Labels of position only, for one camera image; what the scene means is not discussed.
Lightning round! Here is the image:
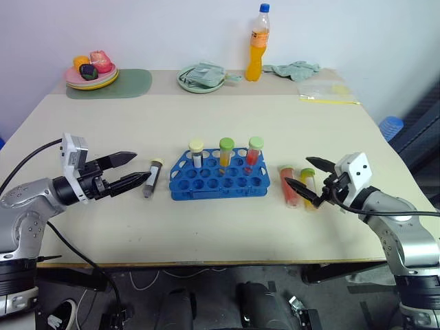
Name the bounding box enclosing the yellow liquid tube, green cap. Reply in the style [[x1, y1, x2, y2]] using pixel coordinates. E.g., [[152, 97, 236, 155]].
[[299, 167, 320, 212]]

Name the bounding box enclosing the crumpled light green cloth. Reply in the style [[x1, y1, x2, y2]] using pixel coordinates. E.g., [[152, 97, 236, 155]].
[[262, 60, 322, 83]]

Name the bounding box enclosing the black table frame bar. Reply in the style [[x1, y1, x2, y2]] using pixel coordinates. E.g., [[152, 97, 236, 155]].
[[301, 261, 391, 285], [36, 267, 108, 292]]

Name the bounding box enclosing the red liquid tube, green cap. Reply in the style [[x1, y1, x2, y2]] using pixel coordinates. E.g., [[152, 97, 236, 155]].
[[245, 136, 265, 173], [278, 164, 301, 209]]

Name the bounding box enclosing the dark rounded shape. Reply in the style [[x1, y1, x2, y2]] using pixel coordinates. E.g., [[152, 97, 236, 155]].
[[159, 287, 197, 330], [236, 280, 294, 330]]

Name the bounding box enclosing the pink plate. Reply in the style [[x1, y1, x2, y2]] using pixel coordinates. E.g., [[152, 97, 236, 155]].
[[65, 63, 116, 85]]

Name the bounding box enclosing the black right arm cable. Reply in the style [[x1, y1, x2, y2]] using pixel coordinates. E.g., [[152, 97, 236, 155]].
[[330, 195, 440, 219]]

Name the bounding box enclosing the dark tube with yellow cap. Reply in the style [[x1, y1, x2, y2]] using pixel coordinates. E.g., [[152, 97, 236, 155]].
[[142, 157, 165, 200]]

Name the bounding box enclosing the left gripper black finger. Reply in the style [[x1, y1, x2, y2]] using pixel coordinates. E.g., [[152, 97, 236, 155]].
[[97, 151, 139, 171], [109, 171, 153, 198]]

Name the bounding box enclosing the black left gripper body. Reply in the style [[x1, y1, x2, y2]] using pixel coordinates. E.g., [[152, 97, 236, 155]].
[[77, 159, 113, 202]]

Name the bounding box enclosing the white floor cable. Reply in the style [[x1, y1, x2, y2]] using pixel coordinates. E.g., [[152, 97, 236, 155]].
[[129, 269, 221, 292]]

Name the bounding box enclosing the dark purple toy fruit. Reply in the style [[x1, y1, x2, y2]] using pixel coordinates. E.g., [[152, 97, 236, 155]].
[[78, 63, 100, 81]]

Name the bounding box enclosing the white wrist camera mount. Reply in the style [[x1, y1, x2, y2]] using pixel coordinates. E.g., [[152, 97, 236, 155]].
[[58, 132, 90, 204], [333, 152, 373, 208]]

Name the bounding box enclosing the blue test tube rack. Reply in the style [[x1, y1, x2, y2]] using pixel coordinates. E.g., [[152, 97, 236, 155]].
[[168, 147, 271, 202]]

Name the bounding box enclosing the folded green cloth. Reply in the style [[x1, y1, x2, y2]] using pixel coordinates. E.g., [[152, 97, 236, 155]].
[[179, 61, 243, 87]]

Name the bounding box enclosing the clear plastic zip bag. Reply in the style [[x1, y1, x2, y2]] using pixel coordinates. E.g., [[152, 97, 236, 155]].
[[296, 83, 361, 105]]

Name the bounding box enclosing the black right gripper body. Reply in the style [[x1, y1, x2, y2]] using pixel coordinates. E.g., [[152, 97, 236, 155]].
[[321, 170, 350, 206]]

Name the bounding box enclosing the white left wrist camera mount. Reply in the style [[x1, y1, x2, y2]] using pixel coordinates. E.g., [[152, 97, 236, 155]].
[[58, 132, 90, 204]]

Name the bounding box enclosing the black equipment case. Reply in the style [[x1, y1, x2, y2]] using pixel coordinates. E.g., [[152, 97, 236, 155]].
[[388, 81, 440, 175]]

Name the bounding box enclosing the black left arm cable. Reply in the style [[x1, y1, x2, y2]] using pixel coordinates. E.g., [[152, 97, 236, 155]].
[[0, 138, 123, 312]]

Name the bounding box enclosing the pink toy food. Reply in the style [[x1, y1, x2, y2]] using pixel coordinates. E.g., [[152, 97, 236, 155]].
[[89, 49, 113, 74]]

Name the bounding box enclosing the orange toy fruit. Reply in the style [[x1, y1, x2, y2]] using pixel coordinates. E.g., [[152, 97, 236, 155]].
[[72, 55, 91, 72]]

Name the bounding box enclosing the orange drink bottle, blue cap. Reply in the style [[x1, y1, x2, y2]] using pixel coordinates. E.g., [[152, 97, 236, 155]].
[[244, 3, 272, 83]]

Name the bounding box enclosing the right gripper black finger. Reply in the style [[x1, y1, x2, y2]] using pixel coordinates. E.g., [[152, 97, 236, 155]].
[[284, 177, 326, 209], [305, 156, 336, 173]]

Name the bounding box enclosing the white-labelled tube, pale yellow cap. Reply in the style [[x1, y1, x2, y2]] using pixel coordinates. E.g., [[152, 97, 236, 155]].
[[188, 137, 206, 170]]

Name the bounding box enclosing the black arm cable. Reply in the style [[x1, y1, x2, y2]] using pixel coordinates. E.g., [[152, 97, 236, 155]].
[[0, 138, 123, 312], [330, 195, 440, 219]]

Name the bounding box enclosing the orange liquid tube, green cap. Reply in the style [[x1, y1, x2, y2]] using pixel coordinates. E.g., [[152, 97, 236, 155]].
[[219, 137, 236, 173]]

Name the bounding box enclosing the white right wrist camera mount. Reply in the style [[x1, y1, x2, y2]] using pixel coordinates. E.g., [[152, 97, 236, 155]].
[[333, 152, 373, 208]]

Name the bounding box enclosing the green placemat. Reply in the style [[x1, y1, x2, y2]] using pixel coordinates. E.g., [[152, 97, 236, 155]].
[[65, 68, 153, 100]]

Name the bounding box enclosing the blue ribbed stack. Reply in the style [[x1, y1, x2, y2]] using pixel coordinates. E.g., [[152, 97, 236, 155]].
[[379, 115, 407, 143]]

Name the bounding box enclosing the light green plate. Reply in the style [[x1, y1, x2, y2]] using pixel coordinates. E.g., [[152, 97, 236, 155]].
[[177, 63, 227, 95]]

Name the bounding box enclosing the yellow plate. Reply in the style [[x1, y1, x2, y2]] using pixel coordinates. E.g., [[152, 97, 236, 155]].
[[68, 70, 120, 91]]

